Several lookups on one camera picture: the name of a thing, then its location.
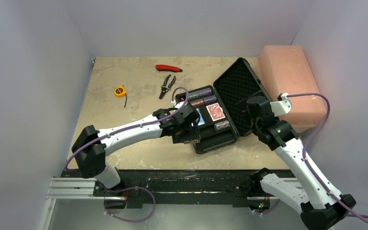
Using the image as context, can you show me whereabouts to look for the black grey pliers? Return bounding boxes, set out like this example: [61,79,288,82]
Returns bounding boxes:
[159,74,176,100]

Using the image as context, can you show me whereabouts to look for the pink plastic storage bin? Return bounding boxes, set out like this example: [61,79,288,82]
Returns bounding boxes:
[257,45,326,133]

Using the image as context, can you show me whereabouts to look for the green blue chip stack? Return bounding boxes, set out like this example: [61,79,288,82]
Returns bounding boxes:
[188,92,200,101]

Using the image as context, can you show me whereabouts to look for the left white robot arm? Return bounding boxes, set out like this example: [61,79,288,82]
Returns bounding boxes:
[71,104,201,196]

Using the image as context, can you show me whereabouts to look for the purple 500 chip stack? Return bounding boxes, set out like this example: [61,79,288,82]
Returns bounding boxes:
[203,95,217,105]

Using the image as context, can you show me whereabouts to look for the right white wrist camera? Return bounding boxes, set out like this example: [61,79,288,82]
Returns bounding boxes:
[270,93,292,117]

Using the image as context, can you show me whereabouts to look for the black poker set case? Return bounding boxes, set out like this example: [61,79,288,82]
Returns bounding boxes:
[189,57,271,154]

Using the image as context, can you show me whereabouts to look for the blue playing card deck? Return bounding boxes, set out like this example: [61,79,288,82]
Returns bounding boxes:
[196,108,205,126]

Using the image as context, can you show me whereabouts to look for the brown 100 chip stack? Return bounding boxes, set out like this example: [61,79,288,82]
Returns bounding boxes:
[190,99,205,108]

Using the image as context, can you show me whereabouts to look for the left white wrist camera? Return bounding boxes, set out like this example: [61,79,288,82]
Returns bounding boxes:
[171,100,185,109]

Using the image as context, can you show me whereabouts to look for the yellow tape measure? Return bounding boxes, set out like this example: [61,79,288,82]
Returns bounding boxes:
[114,85,127,108]

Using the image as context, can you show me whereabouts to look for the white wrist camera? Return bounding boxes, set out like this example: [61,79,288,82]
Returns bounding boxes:
[270,93,292,117]
[171,100,185,109]

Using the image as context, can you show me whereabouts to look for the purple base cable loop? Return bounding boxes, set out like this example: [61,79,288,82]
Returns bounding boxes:
[103,186,157,222]

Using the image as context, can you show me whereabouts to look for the red utility knife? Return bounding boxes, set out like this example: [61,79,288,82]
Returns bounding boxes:
[155,64,183,72]

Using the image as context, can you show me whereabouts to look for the purple chip stack in case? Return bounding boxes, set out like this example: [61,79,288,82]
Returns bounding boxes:
[198,88,212,98]

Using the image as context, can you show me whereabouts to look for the red playing card deck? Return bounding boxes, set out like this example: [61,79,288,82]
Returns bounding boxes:
[206,103,226,122]

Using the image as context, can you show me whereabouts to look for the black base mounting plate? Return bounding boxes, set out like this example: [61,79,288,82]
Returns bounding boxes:
[61,169,269,208]

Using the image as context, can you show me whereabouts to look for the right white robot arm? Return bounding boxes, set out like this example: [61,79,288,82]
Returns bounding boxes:
[246,93,356,230]

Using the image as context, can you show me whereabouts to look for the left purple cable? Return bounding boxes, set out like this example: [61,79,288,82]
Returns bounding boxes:
[64,87,190,172]

